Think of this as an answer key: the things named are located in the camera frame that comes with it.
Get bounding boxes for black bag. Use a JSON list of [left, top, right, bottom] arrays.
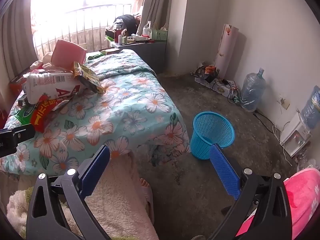
[[114, 14, 138, 34]]

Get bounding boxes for floral blue blanket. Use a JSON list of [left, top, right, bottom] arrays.
[[0, 49, 192, 175]]

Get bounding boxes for yellow snack packet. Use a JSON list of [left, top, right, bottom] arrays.
[[72, 61, 107, 94]]

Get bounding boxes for beige paper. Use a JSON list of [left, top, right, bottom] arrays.
[[41, 52, 60, 72]]

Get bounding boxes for red thermos bottle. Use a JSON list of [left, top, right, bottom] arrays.
[[114, 22, 127, 43]]

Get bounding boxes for green snack bag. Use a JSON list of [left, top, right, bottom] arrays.
[[15, 105, 38, 125]]

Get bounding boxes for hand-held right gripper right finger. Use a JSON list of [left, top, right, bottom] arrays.
[[205, 144, 293, 240]]

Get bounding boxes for white strawberry milk bottle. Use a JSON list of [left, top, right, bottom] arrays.
[[25, 71, 84, 105]]

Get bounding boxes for white cable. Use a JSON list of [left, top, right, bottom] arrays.
[[272, 121, 293, 167]]

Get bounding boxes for orange snack bag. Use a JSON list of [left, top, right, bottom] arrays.
[[196, 65, 218, 80]]

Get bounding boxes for small green plastic basket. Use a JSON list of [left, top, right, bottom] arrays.
[[150, 29, 168, 41]]

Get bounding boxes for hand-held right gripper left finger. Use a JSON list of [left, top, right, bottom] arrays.
[[25, 145, 112, 240]]

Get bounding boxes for white water dispenser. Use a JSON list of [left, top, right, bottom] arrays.
[[280, 111, 313, 158]]

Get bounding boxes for cream fleece blanket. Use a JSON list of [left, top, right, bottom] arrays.
[[6, 152, 159, 240]]

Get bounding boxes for black power cable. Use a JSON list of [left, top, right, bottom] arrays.
[[252, 111, 275, 128]]

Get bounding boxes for grey beige curtain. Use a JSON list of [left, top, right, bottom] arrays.
[[0, 0, 42, 80], [140, 0, 175, 38]]

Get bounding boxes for pink fleece garment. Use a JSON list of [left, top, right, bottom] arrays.
[[235, 167, 320, 240]]

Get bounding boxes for white plastic jug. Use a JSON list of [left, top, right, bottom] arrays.
[[142, 21, 153, 37]]

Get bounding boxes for grey desk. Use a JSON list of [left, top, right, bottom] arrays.
[[110, 41, 167, 74]]

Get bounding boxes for black cables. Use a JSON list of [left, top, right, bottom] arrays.
[[211, 77, 242, 103]]

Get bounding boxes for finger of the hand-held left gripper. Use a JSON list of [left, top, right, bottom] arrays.
[[0, 124, 36, 158]]

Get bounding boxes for blue plastic waste basket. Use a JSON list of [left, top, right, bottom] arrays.
[[190, 111, 235, 160]]

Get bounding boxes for clear crumpled plastic bag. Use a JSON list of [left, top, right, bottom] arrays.
[[295, 147, 320, 170]]

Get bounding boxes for pink wallpaper roll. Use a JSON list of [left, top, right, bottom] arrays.
[[214, 24, 240, 74]]

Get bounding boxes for metal window railing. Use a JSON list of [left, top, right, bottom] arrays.
[[34, 4, 133, 55]]

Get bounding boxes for pink snack packet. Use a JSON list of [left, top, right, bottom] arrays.
[[51, 39, 87, 68]]

